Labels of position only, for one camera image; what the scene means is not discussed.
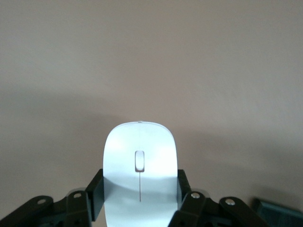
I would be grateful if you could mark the black phone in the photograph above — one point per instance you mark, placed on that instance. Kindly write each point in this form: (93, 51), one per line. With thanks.
(279, 215)

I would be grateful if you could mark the brown table cover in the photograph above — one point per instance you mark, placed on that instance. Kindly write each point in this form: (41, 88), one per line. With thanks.
(151, 59)

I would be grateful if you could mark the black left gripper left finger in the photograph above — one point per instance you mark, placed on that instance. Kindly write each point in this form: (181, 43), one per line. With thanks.
(94, 196)

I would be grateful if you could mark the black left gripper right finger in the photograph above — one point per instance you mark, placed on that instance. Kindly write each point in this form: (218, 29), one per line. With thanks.
(189, 208)

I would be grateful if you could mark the white computer mouse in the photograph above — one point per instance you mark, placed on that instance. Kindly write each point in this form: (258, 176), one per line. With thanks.
(142, 142)

